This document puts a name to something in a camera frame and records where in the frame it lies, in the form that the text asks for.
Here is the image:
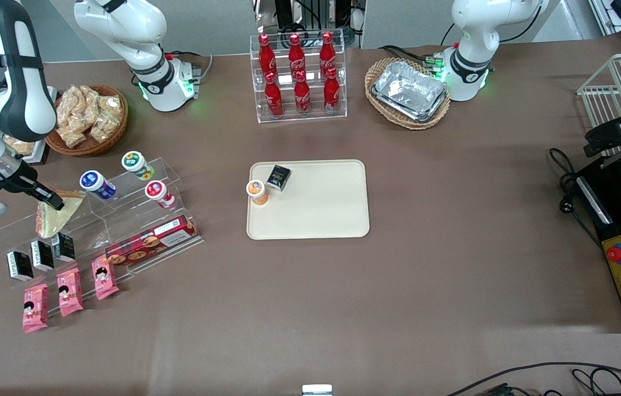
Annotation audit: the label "triangle sandwich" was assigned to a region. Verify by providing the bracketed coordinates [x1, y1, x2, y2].
[35, 190, 85, 239]

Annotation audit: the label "white rectangular plastic tray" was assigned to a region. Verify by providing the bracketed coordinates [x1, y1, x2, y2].
[5, 85, 59, 166]

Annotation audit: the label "cream plastic tray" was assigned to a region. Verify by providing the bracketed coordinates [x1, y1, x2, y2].
[246, 159, 370, 240]

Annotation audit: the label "blue lid jar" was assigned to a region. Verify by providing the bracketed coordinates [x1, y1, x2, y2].
[80, 170, 117, 201]

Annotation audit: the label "small black carton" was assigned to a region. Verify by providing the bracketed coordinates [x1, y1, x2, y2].
[51, 233, 76, 263]
[7, 251, 34, 282]
[31, 240, 55, 272]

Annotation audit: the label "crispy rice snack pack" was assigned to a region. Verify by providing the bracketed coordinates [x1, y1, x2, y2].
[3, 136, 36, 157]

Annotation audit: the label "clear bag of snacks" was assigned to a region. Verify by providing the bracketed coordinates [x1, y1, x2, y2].
[90, 96, 124, 144]
[55, 87, 83, 128]
[78, 85, 103, 131]
[57, 125, 90, 149]

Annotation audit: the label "brown wicker basket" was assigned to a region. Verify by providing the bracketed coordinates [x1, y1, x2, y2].
[45, 84, 129, 157]

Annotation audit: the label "clear acrylic stepped stand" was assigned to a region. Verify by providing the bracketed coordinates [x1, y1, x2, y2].
[0, 157, 205, 317]

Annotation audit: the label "green lid jar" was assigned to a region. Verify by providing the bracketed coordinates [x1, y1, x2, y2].
[122, 151, 155, 182]

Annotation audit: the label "pink snack pack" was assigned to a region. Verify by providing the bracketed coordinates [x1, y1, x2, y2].
[57, 268, 84, 317]
[23, 284, 50, 334]
[91, 255, 120, 300]

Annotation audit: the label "red lid jar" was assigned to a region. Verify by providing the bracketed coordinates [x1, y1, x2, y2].
[145, 180, 176, 209]

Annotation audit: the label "red cookie box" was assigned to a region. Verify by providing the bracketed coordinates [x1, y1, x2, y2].
[105, 215, 200, 268]

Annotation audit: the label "stacked aluminium foil trays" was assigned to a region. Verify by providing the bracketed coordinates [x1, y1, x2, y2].
[372, 60, 448, 123]

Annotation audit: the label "orange lid cup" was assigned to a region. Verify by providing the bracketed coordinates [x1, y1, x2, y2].
[246, 180, 269, 206]

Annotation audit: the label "light wicker basket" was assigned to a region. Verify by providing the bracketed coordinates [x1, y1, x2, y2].
[365, 58, 451, 130]

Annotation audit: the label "small black box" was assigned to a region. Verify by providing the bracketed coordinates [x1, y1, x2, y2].
[265, 164, 292, 192]

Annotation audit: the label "red cola bottle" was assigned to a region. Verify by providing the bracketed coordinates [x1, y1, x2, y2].
[294, 70, 312, 116]
[319, 31, 337, 72]
[259, 34, 277, 76]
[264, 71, 284, 118]
[288, 33, 306, 75]
[323, 68, 341, 114]

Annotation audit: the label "clear acrylic bottle rack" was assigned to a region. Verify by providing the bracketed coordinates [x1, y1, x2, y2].
[250, 34, 348, 124]

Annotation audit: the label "black background equipment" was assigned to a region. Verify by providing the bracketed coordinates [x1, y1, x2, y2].
[254, 0, 367, 48]

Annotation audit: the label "white wire rack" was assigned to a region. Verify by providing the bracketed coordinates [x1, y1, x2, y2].
[577, 52, 621, 156]

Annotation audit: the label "black power cable with plug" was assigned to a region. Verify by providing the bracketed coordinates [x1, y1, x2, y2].
[548, 147, 603, 249]

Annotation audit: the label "grey right arm base cable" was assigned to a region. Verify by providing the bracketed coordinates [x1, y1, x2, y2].
[167, 51, 215, 84]

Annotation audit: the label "black left arm base cable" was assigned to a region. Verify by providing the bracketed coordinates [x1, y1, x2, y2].
[379, 45, 444, 65]

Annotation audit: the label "black floor cables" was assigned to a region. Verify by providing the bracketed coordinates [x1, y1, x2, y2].
[445, 361, 621, 396]

